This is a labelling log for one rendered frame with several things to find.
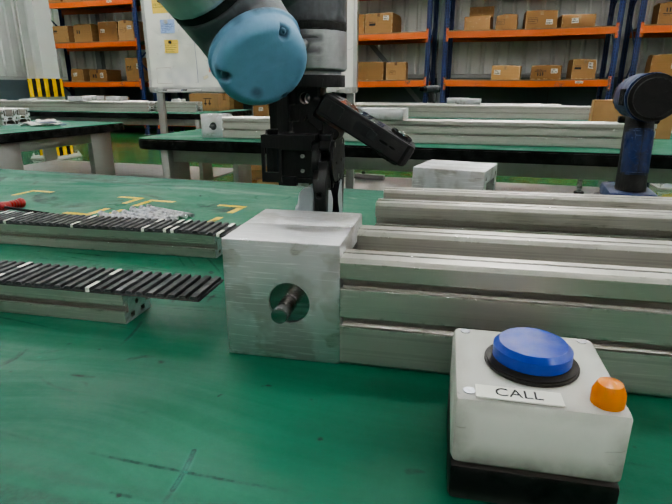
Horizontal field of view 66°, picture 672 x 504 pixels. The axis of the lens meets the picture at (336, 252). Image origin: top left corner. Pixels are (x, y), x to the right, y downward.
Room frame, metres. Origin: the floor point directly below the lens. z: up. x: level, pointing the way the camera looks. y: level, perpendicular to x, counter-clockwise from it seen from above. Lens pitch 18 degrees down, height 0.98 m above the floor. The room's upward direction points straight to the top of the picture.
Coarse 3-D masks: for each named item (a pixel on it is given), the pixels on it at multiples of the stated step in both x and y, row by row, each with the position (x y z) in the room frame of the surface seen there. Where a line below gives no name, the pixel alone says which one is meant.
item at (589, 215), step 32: (384, 192) 0.60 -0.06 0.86; (416, 192) 0.60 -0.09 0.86; (448, 192) 0.59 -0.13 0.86; (480, 192) 0.59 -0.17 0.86; (512, 192) 0.59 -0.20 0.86; (544, 192) 0.59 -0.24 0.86; (384, 224) 0.53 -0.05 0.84; (416, 224) 0.54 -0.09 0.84; (448, 224) 0.53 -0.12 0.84; (480, 224) 0.52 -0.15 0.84; (512, 224) 0.52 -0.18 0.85; (544, 224) 0.50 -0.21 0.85; (576, 224) 0.49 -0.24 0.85; (608, 224) 0.49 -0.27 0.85; (640, 224) 0.48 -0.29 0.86
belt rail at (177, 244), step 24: (0, 240) 0.67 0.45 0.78; (24, 240) 0.66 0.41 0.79; (48, 240) 0.65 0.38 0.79; (72, 240) 0.64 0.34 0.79; (96, 240) 0.64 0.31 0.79; (120, 240) 0.64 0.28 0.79; (144, 240) 0.63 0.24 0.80; (168, 240) 0.62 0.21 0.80; (192, 240) 0.61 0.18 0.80; (216, 240) 0.61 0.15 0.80
